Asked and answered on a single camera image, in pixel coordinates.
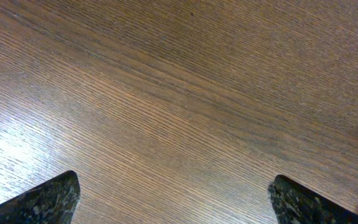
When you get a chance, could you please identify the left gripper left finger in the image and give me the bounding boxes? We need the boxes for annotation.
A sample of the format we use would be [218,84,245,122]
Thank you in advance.
[0,170,80,224]

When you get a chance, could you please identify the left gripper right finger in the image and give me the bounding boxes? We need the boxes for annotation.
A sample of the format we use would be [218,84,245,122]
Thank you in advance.
[268,175,358,224]

